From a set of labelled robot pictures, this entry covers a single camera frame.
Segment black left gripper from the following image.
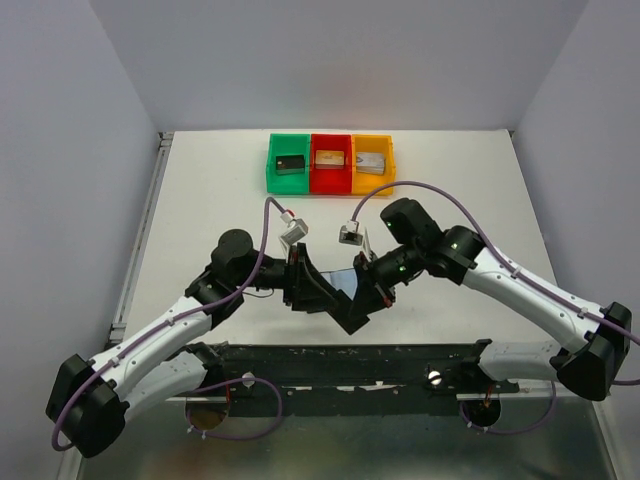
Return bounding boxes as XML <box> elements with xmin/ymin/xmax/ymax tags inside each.
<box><xmin>235</xmin><ymin>242</ymin><xmax>339</xmax><ymax>312</ymax></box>

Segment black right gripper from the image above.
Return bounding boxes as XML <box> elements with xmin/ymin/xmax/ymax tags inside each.
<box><xmin>349</xmin><ymin>241</ymin><xmax>423</xmax><ymax>321</ymax></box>

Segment black leather card holder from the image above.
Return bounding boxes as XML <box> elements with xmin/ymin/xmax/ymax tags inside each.
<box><xmin>319</xmin><ymin>269</ymin><xmax>358</xmax><ymax>300</ymax></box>

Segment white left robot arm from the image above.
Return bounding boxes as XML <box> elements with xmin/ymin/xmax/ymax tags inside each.
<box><xmin>45</xmin><ymin>229</ymin><xmax>356</xmax><ymax>458</ymax></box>

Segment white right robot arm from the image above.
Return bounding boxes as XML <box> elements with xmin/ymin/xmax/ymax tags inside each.
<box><xmin>339</xmin><ymin>198</ymin><xmax>632</xmax><ymax>401</ymax></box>

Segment black credit card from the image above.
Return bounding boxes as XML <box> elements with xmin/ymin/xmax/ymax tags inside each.
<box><xmin>275</xmin><ymin>154</ymin><xmax>306</xmax><ymax>175</ymax></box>

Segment gold credit card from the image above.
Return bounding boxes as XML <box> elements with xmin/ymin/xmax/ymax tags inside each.
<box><xmin>314</xmin><ymin>150</ymin><xmax>345</xmax><ymax>170</ymax></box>

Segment silver credit card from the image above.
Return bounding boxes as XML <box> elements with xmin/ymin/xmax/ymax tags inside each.
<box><xmin>356</xmin><ymin>152</ymin><xmax>386</xmax><ymax>175</ymax></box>

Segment green plastic bin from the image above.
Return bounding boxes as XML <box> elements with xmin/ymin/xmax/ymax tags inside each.
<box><xmin>265</xmin><ymin>133</ymin><xmax>311</xmax><ymax>195</ymax></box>

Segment red plastic bin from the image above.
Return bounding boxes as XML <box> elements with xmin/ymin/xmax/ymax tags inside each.
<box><xmin>309</xmin><ymin>133</ymin><xmax>352</xmax><ymax>195</ymax></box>

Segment yellow plastic bin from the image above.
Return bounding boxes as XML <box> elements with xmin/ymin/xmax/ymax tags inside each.
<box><xmin>351</xmin><ymin>134</ymin><xmax>396</xmax><ymax>196</ymax></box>

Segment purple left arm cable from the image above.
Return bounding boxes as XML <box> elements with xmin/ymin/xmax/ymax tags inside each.
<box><xmin>51</xmin><ymin>197</ymin><xmax>284</xmax><ymax>453</ymax></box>

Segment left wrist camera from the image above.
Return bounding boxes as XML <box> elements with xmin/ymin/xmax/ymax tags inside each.
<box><xmin>278</xmin><ymin>210</ymin><xmax>309</xmax><ymax>258</ymax></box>

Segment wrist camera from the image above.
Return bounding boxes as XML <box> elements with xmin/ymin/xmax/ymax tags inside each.
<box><xmin>278</xmin><ymin>210</ymin><xmax>309</xmax><ymax>258</ymax></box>
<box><xmin>338</xmin><ymin>220</ymin><xmax>372</xmax><ymax>259</ymax></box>

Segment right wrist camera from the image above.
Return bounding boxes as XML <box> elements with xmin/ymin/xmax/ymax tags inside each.
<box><xmin>338</xmin><ymin>220</ymin><xmax>372</xmax><ymax>259</ymax></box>

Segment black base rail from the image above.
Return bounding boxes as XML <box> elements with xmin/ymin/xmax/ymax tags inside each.
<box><xmin>184</xmin><ymin>340</ymin><xmax>519</xmax><ymax>418</ymax></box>

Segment aluminium frame rail left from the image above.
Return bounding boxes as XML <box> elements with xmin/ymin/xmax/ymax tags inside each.
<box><xmin>57</xmin><ymin>130</ymin><xmax>175</xmax><ymax>480</ymax></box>

